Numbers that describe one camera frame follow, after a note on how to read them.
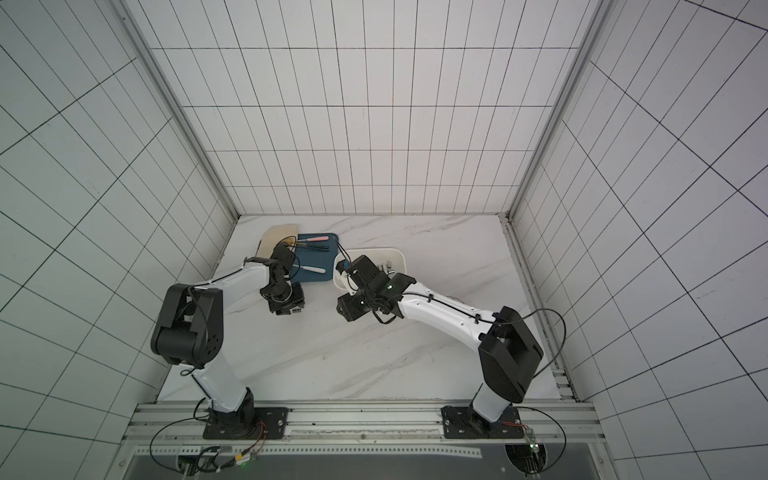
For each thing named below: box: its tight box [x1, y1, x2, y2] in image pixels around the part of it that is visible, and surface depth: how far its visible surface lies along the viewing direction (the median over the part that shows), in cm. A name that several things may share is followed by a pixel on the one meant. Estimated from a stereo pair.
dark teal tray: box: [290, 233, 339, 282], surface depth 112 cm
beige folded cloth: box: [256, 224, 299, 258], surface depth 116 cm
